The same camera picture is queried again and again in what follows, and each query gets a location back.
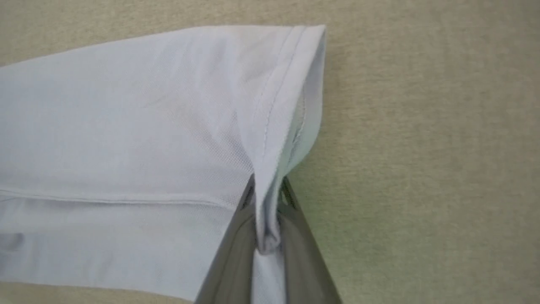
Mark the grey-green fabric sofa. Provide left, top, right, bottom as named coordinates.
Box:
left=0, top=0, right=540, bottom=304

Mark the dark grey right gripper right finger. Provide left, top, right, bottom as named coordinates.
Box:
left=276, top=176, right=343, bottom=304

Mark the light blue polo shirt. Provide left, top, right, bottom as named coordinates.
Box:
left=0, top=24, right=327, bottom=304

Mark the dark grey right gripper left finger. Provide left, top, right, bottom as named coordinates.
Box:
left=193, top=174, right=257, bottom=304

